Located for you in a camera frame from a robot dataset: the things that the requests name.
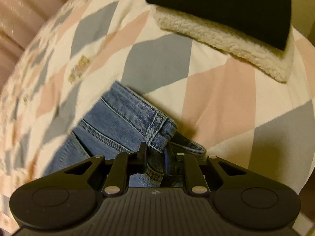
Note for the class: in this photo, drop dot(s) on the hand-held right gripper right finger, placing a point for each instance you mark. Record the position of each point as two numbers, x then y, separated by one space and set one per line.
170 161

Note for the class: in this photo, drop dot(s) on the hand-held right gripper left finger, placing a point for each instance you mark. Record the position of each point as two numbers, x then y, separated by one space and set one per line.
142 159

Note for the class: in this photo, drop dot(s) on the blue denim jeans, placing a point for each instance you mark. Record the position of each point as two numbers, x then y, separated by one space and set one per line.
110 118

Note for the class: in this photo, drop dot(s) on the checkered pink grey quilt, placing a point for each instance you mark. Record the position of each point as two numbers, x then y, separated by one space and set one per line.
216 95

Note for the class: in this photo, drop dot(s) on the white fleece garment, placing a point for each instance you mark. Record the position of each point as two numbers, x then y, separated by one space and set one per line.
246 46

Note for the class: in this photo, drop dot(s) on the black folded garment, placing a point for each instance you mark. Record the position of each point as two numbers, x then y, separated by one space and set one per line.
221 7

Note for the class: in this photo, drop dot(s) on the pink curtain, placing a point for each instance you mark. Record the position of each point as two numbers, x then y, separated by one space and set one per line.
17 27

